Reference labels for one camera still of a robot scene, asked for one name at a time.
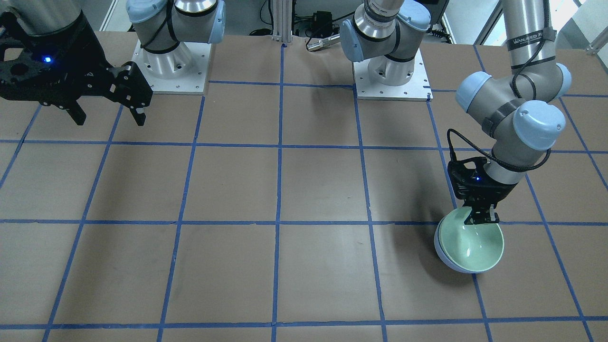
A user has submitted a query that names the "aluminium frame post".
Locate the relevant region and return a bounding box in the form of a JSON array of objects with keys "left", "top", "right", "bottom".
[{"left": 268, "top": 0, "right": 294, "bottom": 46}]

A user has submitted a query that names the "green bowl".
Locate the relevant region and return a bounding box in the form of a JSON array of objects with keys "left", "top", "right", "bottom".
[{"left": 439, "top": 207, "right": 504, "bottom": 274}]

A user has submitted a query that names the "blue bowl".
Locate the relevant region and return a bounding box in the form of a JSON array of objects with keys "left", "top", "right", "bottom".
[{"left": 434, "top": 218, "right": 469, "bottom": 274}]

